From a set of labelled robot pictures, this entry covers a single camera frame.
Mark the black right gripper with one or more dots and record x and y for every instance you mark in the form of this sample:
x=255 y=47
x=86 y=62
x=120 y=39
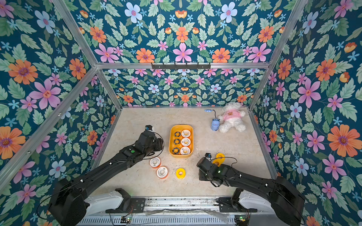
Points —
x=201 y=167

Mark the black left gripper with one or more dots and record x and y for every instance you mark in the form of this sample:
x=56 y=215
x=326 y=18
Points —
x=159 y=144

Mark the orange white sealing tape roll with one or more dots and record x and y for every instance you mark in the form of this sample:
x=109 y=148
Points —
x=185 y=151
x=162 y=172
x=155 y=162
x=185 y=142
x=186 y=133

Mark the black yellow sealing tape roll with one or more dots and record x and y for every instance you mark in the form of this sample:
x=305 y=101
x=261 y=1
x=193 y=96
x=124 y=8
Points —
x=177 y=141
x=175 y=151
x=177 y=134

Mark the yellow plastic storage box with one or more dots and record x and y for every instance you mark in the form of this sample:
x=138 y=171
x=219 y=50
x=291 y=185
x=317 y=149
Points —
x=179 y=128

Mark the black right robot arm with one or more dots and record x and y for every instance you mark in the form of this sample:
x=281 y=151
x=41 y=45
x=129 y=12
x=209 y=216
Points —
x=274 y=196

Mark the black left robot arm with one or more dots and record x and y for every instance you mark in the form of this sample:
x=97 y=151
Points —
x=67 y=203

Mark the white perforated vent panel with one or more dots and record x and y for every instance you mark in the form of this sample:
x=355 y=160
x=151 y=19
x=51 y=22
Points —
x=159 y=220

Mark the white plush bear pink shirt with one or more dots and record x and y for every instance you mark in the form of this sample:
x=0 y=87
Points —
x=231 y=117

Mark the green circuit board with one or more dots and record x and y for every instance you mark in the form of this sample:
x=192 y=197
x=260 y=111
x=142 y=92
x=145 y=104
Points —
x=125 y=219

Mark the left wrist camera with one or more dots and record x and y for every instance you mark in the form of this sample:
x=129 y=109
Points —
x=147 y=137

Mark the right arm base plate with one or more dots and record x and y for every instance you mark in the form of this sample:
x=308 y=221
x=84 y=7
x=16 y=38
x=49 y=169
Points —
x=232 y=204

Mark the black hook rail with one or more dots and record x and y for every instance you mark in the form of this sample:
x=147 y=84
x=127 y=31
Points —
x=177 y=66

